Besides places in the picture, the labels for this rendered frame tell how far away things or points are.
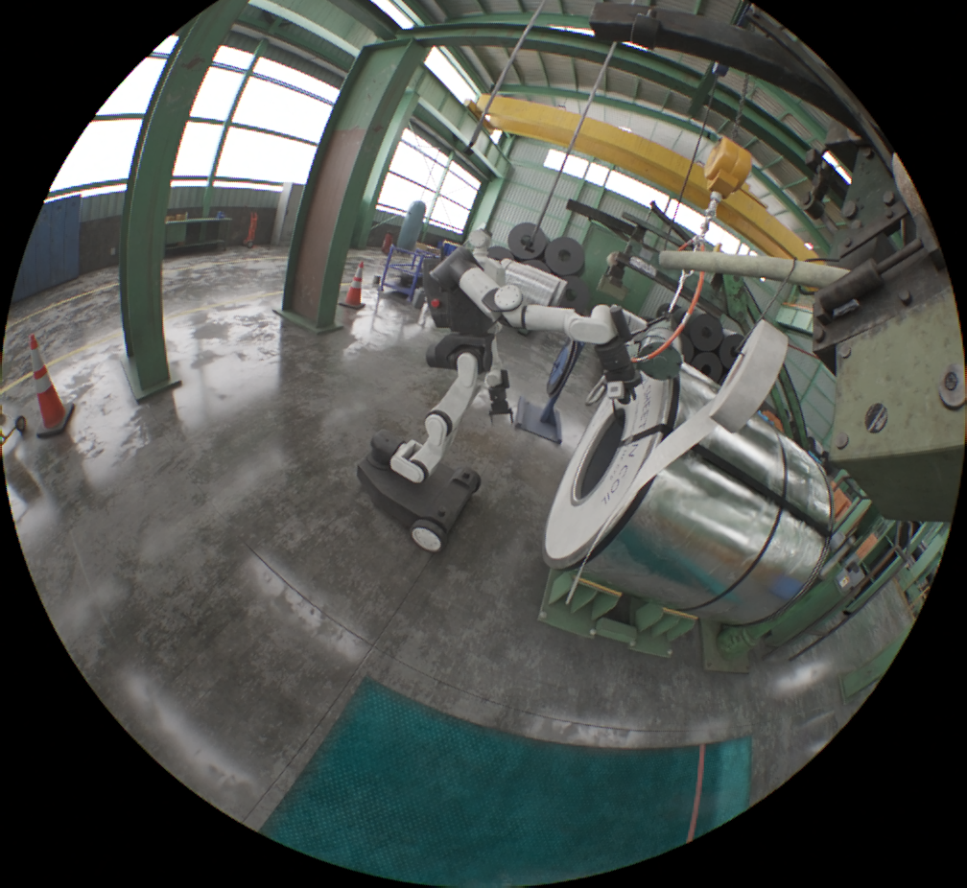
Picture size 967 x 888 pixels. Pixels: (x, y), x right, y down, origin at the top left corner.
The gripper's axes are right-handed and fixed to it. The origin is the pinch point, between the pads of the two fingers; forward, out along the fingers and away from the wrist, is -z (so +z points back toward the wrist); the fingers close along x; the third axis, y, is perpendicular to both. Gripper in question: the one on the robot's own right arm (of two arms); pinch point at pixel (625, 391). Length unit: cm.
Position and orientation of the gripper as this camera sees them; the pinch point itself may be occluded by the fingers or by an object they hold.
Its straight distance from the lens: 95.2
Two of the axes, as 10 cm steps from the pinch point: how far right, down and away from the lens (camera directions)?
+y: 4.9, -6.5, 5.8
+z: -5.0, -7.6, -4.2
